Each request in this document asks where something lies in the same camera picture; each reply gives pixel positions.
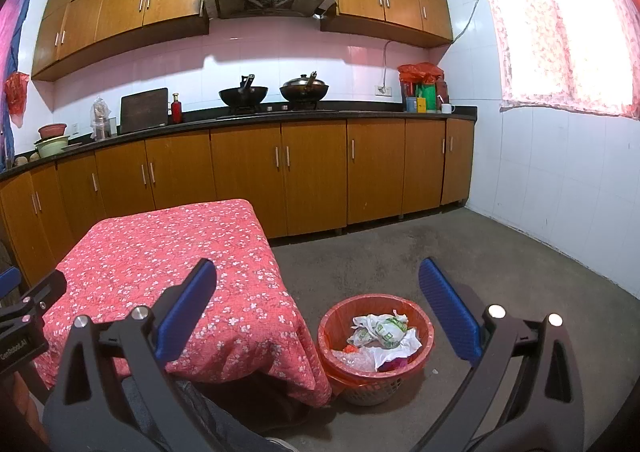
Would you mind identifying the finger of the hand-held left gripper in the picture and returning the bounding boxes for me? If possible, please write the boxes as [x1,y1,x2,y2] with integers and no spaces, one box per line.
[0,270,67,333]
[0,267,22,303]

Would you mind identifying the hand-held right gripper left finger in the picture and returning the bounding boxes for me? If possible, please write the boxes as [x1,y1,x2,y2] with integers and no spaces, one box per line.
[42,258,218,452]

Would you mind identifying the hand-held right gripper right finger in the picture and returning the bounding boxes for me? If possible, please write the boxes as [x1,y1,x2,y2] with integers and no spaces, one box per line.
[414,257,586,452]

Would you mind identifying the white green plastic bag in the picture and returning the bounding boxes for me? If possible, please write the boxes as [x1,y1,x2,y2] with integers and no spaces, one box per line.
[348,313,423,369]

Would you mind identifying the large clear bubble wrap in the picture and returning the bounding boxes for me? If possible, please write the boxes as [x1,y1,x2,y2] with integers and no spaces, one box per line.
[330,348,377,373]

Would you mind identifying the red plastic waste basket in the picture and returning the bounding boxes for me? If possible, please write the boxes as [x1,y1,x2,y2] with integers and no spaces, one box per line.
[317,294,435,407]

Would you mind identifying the red floral tablecloth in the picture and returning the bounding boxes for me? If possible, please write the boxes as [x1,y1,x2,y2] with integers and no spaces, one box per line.
[35,198,333,408]

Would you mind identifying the person's leg in jeans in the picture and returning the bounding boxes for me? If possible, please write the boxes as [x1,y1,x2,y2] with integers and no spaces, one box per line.
[120,377,301,452]

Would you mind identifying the stacked bowls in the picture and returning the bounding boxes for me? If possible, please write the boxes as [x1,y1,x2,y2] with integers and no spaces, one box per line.
[34,134,71,157]

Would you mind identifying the jar in clear bag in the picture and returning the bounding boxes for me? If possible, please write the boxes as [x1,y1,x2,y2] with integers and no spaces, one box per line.
[90,96,112,140]

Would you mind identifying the wooden base cabinets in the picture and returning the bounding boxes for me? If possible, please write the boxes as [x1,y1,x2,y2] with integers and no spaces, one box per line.
[0,117,476,277]

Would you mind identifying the red hanging plastic bag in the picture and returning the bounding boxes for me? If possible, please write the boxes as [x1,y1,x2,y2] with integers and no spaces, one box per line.
[4,72,31,127]

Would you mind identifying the dark cutting board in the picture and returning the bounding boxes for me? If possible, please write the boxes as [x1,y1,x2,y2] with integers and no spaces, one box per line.
[119,88,170,135]

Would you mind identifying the gas stove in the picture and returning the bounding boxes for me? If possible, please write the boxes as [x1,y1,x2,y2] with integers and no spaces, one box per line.
[216,102,346,120]

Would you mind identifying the black wok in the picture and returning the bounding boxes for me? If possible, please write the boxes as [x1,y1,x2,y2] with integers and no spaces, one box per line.
[218,74,269,108]

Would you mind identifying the wok with lid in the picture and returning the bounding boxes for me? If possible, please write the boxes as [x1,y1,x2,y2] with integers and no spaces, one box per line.
[279,72,331,103]

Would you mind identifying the pink blue hanging cloth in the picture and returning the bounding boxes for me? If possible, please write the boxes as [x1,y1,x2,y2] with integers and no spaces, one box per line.
[0,0,32,167]

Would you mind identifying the floral window curtain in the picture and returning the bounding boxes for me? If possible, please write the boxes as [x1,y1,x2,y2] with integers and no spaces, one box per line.
[472,0,640,120]

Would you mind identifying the white wall cable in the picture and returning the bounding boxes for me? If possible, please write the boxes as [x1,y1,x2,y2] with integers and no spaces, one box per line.
[451,0,485,42]

